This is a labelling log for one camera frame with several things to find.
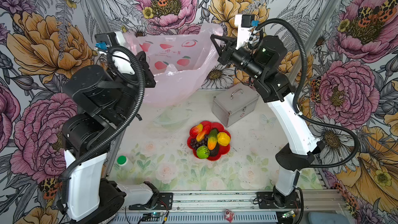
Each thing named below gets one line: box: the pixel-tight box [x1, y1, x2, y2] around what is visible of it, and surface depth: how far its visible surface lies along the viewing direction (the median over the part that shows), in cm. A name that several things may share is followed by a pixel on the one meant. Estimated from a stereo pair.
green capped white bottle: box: [117, 155, 134, 172], surface depth 80 cm
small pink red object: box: [223, 208, 235, 223], surface depth 68 cm
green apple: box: [196, 145, 210, 160], surface depth 83 cm
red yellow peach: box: [189, 123, 204, 139], surface depth 94 cm
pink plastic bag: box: [122, 23, 224, 108], surface depth 57 cm
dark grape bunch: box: [189, 134, 209, 150], surface depth 89 cm
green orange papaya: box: [207, 128, 218, 151], surface depth 87 cm
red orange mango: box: [196, 124, 211, 143], surface depth 94 cm
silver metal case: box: [211, 88, 260, 128], surface depth 96 cm
